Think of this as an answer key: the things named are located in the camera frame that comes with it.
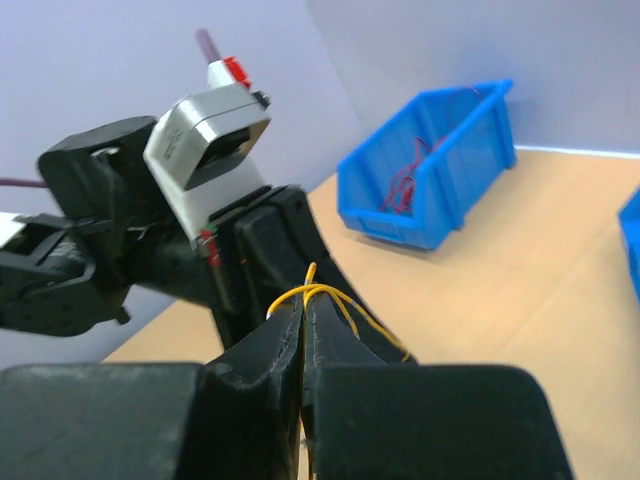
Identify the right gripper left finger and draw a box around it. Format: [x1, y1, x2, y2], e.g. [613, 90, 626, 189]
[1, 298, 303, 479]

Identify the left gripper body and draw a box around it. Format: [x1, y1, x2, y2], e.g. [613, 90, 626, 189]
[89, 184, 281, 321]

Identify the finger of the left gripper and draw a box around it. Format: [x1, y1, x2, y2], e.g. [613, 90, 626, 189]
[214, 183, 419, 365]

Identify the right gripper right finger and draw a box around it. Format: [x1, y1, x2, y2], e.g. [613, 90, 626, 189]
[304, 296, 574, 479]

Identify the short thin yellow wire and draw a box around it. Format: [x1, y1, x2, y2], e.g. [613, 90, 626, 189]
[267, 262, 412, 362]

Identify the red wire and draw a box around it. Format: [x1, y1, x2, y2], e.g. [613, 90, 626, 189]
[379, 85, 481, 217]

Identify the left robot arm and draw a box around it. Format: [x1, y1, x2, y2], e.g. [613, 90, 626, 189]
[1, 116, 412, 363]

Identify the small blue bin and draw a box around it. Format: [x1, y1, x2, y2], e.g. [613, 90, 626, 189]
[337, 79, 516, 250]

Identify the large blue divided bin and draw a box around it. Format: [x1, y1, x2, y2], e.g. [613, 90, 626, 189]
[618, 189, 640, 299]

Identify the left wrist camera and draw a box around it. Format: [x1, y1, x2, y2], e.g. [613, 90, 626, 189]
[143, 84, 270, 245]

